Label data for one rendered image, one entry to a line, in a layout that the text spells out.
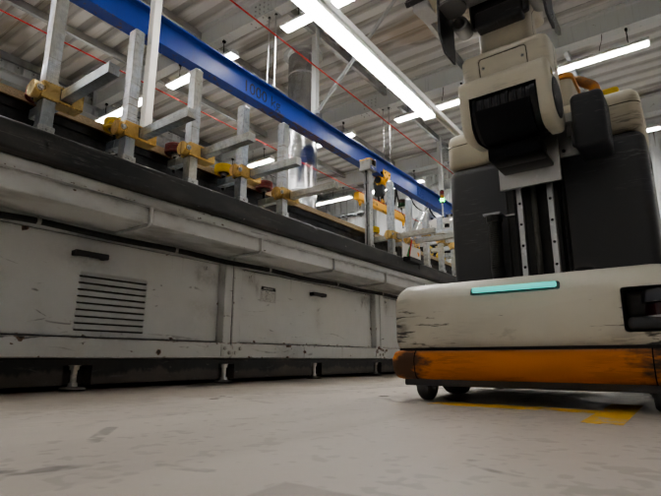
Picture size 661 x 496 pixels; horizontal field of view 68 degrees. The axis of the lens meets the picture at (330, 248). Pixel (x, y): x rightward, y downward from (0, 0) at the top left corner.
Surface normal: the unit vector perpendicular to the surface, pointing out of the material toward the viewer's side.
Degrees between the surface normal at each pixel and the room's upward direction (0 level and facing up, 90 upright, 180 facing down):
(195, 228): 90
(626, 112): 90
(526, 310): 90
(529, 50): 98
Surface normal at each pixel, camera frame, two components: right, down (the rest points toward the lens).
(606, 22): -0.58, -0.18
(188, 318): 0.81, -0.13
